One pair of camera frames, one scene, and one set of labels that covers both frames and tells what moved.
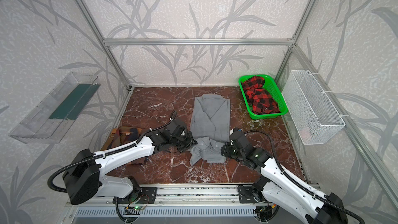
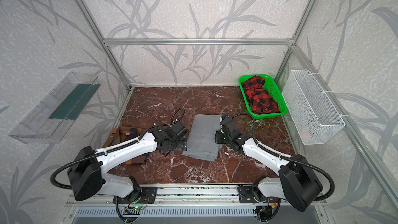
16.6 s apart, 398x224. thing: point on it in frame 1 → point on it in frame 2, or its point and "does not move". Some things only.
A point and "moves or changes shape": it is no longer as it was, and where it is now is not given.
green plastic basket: x=271 y=88 does not move
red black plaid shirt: x=258 y=97 does not move
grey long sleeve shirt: x=210 y=125 moves or changes shape
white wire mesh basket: x=314 y=119 does not move
